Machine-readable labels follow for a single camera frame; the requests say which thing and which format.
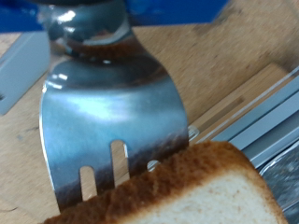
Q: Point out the metal spatula with blue block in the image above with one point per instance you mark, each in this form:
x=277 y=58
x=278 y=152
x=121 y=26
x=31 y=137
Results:
x=109 y=109

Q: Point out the white bread slice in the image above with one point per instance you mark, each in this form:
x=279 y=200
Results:
x=202 y=193

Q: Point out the glass oven door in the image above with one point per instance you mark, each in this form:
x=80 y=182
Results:
x=18 y=71

